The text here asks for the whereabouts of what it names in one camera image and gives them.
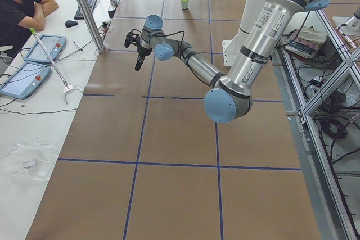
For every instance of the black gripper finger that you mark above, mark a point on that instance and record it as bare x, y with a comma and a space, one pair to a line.
139, 63

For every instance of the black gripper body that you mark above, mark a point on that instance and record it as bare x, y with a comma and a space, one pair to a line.
141, 51

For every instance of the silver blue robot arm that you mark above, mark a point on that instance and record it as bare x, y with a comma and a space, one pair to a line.
230, 94

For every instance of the small steel cup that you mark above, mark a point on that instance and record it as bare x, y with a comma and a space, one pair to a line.
113, 3

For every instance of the light green plastic cup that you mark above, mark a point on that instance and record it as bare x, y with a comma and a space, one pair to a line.
184, 4

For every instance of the stack of books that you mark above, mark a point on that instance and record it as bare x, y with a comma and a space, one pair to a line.
305, 42

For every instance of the black white marker pen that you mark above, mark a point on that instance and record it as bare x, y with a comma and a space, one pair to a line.
76, 43

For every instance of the black computer keyboard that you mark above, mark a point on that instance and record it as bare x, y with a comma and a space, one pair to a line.
91, 4

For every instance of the reach grabber stick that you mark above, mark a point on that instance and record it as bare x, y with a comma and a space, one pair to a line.
68, 87

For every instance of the black computer mouse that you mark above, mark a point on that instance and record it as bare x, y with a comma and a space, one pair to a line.
70, 23

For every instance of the upper blue teach pendant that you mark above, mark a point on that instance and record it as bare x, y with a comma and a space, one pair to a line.
54, 44

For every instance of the blue teach pendant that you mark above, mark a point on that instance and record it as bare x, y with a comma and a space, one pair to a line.
26, 80
54, 44

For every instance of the lower blue teach pendant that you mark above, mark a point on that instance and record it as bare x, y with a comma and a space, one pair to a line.
26, 80

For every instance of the man in black shirt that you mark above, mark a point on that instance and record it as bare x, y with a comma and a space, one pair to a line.
18, 17

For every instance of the clear plastic bag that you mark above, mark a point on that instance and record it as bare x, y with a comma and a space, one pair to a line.
29, 162

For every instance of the aluminium frame post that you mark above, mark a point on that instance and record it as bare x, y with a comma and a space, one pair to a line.
91, 25

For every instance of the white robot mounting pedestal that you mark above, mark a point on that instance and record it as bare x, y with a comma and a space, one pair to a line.
231, 48

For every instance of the aluminium frame rack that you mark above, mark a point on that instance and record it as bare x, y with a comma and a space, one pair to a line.
322, 93

